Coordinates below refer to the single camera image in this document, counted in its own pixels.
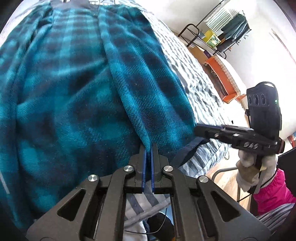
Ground teal plaid fleece jacket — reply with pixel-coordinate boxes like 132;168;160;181
1;1;206;231

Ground pink sleeve right forearm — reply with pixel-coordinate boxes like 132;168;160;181
253;169;295;215

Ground black clothes rack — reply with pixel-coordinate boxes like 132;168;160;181
177;1;251;58

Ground dark hanging clothes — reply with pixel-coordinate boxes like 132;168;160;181
216;14;250;52

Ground right gloved hand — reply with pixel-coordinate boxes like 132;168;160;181
236;150;278;194

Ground orange stool with white cloth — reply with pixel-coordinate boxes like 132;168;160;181
203;55;246;103

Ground zebra striped trousers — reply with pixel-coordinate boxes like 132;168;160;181
256;203;295;234

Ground striped hanging towel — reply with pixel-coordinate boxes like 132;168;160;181
204;8;238;33

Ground black camera box right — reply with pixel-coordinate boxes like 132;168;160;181
246;81;282;140

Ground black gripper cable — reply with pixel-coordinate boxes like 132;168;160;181
123;207;168;235

